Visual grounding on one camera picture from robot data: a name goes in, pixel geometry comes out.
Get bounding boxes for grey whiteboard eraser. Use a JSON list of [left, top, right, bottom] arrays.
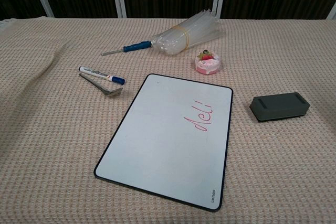
[[249, 92, 311, 123]]

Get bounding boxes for white whiteboard with black rim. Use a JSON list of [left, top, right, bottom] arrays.
[[93, 73, 234, 212]]

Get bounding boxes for pink toy cake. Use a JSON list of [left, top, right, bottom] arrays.
[[195, 48, 222, 75]]

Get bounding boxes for metal spoon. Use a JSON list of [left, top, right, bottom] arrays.
[[79, 73, 124, 97]]

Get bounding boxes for yellow rubber band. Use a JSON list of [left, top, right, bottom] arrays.
[[172, 25, 190, 49]]

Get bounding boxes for white marker with blue cap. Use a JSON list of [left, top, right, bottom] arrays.
[[78, 66, 125, 85]]

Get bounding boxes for beige woven tablecloth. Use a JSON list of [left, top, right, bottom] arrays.
[[0, 16, 336, 224]]

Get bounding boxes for blue handled screwdriver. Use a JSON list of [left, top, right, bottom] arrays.
[[101, 40, 152, 56]]

